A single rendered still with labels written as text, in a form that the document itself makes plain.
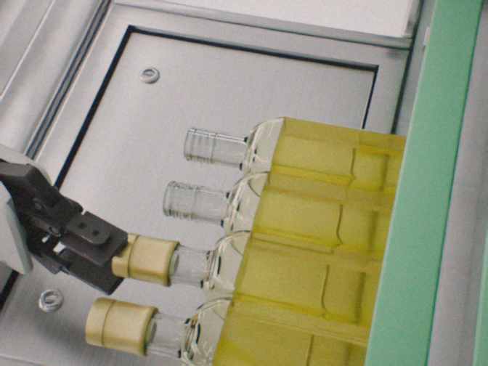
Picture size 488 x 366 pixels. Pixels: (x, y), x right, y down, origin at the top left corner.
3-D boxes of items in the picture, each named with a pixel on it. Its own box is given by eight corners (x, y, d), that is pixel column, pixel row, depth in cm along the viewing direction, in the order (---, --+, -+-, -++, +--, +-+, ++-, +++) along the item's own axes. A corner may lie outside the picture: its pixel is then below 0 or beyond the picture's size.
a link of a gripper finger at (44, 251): (32, 269, 77) (72, 277, 74) (-2, 227, 75) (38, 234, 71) (54, 243, 79) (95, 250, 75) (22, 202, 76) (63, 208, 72)
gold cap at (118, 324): (140, 345, 65) (80, 332, 66) (147, 364, 68) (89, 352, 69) (156, 298, 67) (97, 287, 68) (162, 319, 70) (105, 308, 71)
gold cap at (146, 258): (182, 257, 73) (129, 247, 74) (179, 232, 70) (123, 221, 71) (169, 296, 71) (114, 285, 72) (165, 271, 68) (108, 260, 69)
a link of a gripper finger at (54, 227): (-12, 201, 72) (43, 249, 73) (4, 184, 68) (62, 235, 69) (14, 176, 73) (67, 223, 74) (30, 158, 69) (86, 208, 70)
